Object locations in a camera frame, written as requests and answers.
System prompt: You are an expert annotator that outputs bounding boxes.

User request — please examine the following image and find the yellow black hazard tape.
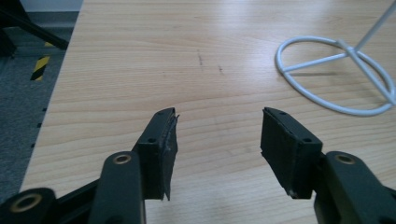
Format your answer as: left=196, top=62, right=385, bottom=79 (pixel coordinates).
left=30, top=41, right=56, bottom=82

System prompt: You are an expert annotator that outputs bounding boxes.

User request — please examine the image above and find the black metal stand leg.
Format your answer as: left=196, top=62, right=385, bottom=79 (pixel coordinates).
left=0, top=0, right=70, bottom=58

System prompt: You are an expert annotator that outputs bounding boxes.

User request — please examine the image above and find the white wire stand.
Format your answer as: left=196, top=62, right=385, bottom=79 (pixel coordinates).
left=275, top=0, right=396, bottom=118

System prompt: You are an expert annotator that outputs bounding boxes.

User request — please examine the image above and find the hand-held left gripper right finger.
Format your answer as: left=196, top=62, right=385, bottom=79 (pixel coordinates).
left=260, top=106, right=396, bottom=224

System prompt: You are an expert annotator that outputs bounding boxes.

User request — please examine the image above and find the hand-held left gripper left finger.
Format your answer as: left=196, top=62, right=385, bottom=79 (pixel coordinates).
left=88, top=106, right=180, bottom=224

